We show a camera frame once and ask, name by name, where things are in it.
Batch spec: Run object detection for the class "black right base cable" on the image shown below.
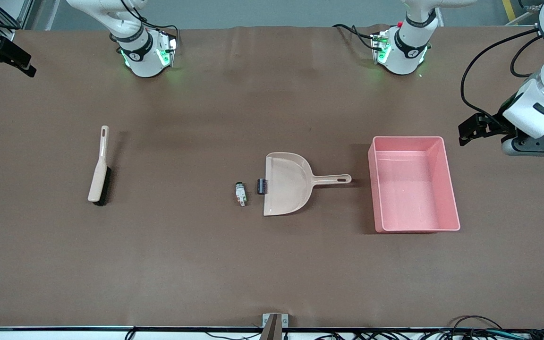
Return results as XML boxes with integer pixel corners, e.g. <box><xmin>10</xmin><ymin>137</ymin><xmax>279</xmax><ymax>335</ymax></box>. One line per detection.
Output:
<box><xmin>120</xmin><ymin>0</ymin><xmax>179</xmax><ymax>48</ymax></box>

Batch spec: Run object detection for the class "teal cable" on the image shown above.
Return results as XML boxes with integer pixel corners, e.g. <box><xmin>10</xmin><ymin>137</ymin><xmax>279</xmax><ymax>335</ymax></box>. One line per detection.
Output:
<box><xmin>482</xmin><ymin>329</ymin><xmax>530</xmax><ymax>339</ymax></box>

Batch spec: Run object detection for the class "beige plastic dustpan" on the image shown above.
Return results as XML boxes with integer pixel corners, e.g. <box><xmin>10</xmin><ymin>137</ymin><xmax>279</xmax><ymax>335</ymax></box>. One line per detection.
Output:
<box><xmin>263</xmin><ymin>152</ymin><xmax>352</xmax><ymax>217</ymax></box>

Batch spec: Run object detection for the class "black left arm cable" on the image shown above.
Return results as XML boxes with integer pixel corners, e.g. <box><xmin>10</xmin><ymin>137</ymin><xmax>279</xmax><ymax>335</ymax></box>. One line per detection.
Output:
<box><xmin>510</xmin><ymin>35</ymin><xmax>544</xmax><ymax>78</ymax></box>

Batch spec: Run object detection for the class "black looped cable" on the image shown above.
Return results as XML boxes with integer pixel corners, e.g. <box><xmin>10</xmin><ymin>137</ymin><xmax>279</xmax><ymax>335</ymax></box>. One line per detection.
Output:
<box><xmin>449</xmin><ymin>315</ymin><xmax>504</xmax><ymax>333</ymax></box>

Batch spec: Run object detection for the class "black left base cable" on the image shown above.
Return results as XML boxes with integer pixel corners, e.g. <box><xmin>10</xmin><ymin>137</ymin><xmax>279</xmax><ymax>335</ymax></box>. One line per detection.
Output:
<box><xmin>332</xmin><ymin>23</ymin><xmax>377</xmax><ymax>51</ymax></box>

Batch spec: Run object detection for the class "metal table edge bracket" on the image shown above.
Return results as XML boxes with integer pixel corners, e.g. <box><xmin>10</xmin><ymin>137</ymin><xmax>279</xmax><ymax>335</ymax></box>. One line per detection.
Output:
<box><xmin>262</xmin><ymin>313</ymin><xmax>289</xmax><ymax>328</ymax></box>

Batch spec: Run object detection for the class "brown table mat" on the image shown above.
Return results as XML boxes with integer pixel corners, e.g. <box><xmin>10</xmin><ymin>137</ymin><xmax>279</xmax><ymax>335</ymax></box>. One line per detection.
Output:
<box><xmin>0</xmin><ymin>25</ymin><xmax>544</xmax><ymax>329</ymax></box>

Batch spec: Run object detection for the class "pink plastic bin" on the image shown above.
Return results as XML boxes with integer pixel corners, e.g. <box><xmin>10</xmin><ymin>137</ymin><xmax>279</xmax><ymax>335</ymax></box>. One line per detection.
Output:
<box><xmin>368</xmin><ymin>136</ymin><xmax>461</xmax><ymax>234</ymax></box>

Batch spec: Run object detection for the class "black base cable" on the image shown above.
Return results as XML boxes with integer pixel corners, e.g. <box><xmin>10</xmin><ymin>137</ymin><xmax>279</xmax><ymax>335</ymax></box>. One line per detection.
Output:
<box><xmin>332</xmin><ymin>23</ymin><xmax>377</xmax><ymax>51</ymax></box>
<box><xmin>120</xmin><ymin>0</ymin><xmax>179</xmax><ymax>48</ymax></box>

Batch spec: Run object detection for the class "brown post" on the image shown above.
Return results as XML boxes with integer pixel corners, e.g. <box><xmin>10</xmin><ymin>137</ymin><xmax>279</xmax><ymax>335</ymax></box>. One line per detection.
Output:
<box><xmin>259</xmin><ymin>315</ymin><xmax>283</xmax><ymax>340</ymax></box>

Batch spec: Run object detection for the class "black long cable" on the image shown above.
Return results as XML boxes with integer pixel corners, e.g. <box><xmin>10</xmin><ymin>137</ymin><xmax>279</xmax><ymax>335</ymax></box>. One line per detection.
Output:
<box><xmin>204</xmin><ymin>331</ymin><xmax>262</xmax><ymax>340</ymax></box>

